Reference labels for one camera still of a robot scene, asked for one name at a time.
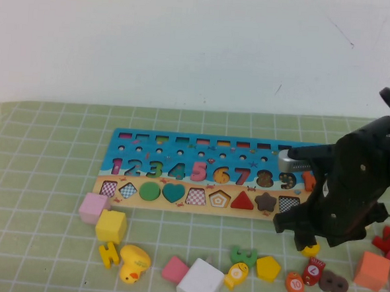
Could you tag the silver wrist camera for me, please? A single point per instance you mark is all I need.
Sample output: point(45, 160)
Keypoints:
point(290, 165)

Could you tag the yellow pentagon piece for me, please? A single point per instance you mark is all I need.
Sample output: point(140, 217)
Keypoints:
point(268, 268)

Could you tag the orange wooden fish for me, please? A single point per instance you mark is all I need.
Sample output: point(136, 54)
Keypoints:
point(295, 286)

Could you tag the wooden number shape puzzle board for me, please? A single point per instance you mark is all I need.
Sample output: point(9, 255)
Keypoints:
point(167, 157)

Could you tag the white cube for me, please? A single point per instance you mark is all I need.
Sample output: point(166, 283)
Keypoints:
point(200, 280)

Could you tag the yellow rubber duck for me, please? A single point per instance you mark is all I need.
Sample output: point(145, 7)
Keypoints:
point(134, 261)

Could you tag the pink flat wooden piece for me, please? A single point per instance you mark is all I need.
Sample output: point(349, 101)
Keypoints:
point(175, 269)

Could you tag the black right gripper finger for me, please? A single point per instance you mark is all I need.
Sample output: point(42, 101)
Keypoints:
point(300, 218)
point(305, 240)

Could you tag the green number three piece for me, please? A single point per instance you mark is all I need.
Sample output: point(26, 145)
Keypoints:
point(238, 253)

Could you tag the red wooden fish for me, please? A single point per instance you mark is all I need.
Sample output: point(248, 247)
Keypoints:
point(313, 270)

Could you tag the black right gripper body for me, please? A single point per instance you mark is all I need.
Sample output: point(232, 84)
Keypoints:
point(351, 182)

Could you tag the teal heart piece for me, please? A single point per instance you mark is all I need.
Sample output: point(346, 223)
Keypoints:
point(174, 191)

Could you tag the yellow wooden fish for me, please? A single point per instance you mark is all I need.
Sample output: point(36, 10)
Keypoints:
point(236, 274)

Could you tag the yellow H-shaped wooden piece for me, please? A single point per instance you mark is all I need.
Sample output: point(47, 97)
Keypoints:
point(109, 255)

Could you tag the orange number ten piece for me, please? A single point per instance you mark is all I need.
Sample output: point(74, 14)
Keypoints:
point(307, 180)

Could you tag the red triangle piece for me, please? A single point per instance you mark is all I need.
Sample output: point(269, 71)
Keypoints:
point(242, 203)

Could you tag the yellow number six piece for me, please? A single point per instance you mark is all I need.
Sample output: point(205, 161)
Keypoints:
point(311, 250)

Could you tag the pink number five piece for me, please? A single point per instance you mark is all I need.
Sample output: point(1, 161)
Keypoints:
point(198, 168)

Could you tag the red V-shaped sign piece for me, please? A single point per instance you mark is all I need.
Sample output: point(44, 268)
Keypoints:
point(381, 245)

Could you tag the orange wooden cube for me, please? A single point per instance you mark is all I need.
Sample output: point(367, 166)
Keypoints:
point(371, 271)

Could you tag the pink wooden cube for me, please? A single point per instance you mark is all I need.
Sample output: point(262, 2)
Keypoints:
point(93, 207)

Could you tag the green circle piece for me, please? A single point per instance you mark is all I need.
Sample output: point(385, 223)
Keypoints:
point(150, 191)

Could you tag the green checked table mat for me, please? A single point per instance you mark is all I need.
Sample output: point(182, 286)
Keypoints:
point(47, 176)

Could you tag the brown number eight piece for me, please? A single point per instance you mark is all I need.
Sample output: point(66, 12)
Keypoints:
point(321, 282)

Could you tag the brown star piece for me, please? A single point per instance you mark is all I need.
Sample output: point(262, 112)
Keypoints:
point(265, 201)

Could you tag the yellow wooden cube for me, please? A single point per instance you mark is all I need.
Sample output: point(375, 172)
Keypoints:
point(111, 226)

